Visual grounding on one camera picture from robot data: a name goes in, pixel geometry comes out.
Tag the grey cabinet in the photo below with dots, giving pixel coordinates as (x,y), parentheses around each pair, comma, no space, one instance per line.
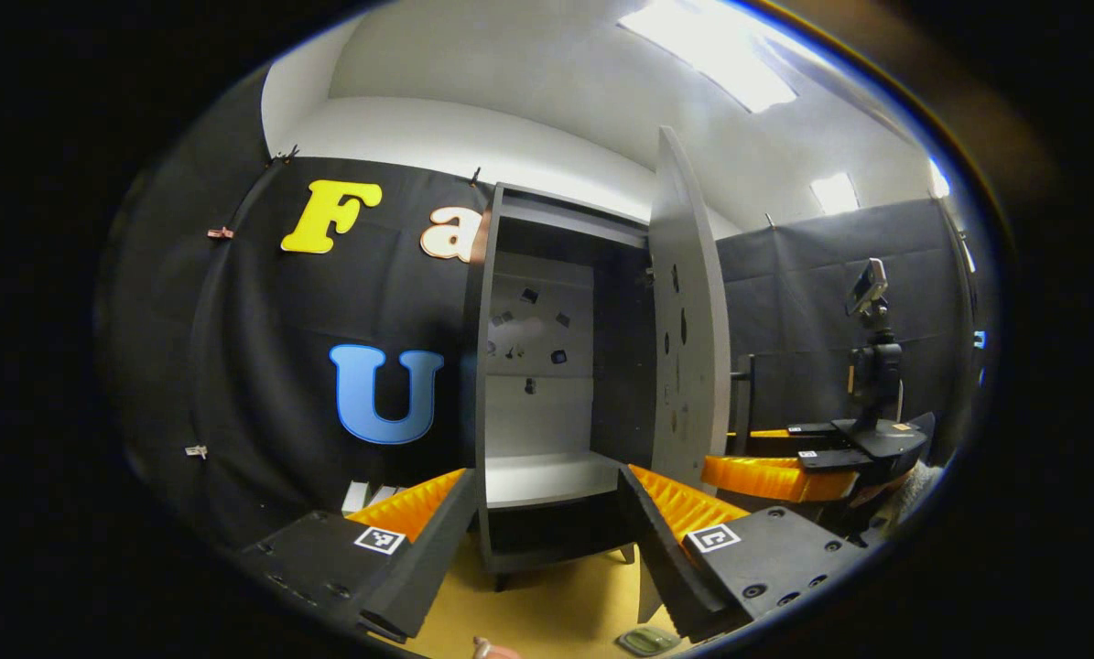
(537,476)

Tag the small ceiling light panel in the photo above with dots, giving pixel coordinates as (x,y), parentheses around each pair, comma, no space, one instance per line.
(835,194)

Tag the large ceiling light panel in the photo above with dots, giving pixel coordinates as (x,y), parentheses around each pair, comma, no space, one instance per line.
(711,50)

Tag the grey book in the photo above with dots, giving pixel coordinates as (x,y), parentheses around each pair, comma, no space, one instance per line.
(384,495)

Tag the black backdrop cloth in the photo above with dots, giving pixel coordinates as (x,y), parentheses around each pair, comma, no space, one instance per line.
(263,366)

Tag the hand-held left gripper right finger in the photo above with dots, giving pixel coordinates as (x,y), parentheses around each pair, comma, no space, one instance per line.
(661,567)

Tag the white cabinet door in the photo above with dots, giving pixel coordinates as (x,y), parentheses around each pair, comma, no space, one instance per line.
(693,320)

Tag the red clothes peg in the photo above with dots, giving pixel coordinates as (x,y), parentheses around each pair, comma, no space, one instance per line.
(220,232)

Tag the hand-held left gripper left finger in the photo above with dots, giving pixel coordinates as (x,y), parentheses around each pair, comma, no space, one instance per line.
(432,558)

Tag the green coaster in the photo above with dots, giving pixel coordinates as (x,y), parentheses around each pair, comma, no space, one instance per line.
(622,642)

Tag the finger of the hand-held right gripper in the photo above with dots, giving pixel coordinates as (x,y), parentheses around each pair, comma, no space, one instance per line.
(826,460)
(812,428)

